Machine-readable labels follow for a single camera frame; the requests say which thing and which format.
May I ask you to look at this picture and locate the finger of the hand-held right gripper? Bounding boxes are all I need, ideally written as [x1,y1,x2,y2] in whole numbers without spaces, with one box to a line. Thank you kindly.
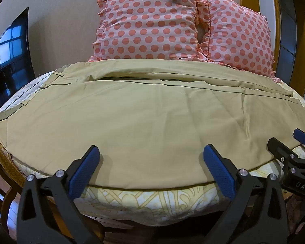
[293,129,305,150]
[267,137,299,163]

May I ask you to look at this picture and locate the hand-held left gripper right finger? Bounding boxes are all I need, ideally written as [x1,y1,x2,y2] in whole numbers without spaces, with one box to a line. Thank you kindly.
[203,144,288,244]

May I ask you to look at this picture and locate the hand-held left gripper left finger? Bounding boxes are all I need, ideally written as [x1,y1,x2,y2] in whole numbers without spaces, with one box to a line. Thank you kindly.
[17,145,104,244]

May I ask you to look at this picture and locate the khaki pants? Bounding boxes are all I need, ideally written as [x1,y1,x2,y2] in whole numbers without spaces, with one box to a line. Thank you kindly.
[0,58,302,189]

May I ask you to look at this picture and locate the yellow patterned bed sheet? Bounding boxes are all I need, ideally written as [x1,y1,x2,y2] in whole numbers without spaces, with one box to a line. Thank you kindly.
[0,72,305,227]

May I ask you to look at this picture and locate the pink polka dot pillow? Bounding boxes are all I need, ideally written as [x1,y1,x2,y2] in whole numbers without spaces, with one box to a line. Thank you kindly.
[197,0,282,83]
[88,0,211,63]

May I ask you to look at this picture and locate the black television screen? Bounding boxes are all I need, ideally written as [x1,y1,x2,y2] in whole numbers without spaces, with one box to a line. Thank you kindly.
[0,7,36,108]

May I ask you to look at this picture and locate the yellow wooden door frame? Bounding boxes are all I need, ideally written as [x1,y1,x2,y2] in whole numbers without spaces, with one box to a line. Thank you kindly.
[237,0,305,97]

